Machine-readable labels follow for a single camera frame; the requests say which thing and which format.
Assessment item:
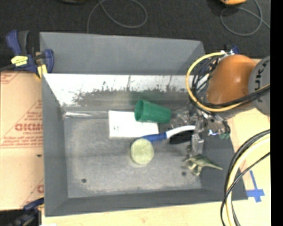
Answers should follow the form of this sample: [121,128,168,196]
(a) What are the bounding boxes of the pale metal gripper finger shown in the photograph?
[197,137,205,155]
[191,133,199,154]

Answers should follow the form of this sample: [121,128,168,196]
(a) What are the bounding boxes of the green toy dinosaur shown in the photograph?
[182,153,224,177]

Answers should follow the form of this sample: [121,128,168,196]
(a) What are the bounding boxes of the blue pen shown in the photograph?
[141,132,168,143]

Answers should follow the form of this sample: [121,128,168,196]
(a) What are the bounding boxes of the green plastic cup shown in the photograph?
[134,99,173,124]

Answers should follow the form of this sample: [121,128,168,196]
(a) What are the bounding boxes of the yellow-green round sponge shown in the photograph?
[130,137,155,166]

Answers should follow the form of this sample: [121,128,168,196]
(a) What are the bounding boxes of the white flat box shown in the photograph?
[108,110,160,140]

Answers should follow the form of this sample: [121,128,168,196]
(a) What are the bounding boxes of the grey metal bin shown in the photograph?
[39,32,248,217]

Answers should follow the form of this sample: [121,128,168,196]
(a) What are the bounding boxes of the brown cardboard board red print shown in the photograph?
[0,71,45,212]

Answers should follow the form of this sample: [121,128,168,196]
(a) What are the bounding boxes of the black cylinder on white bracket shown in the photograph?
[166,125,197,145]

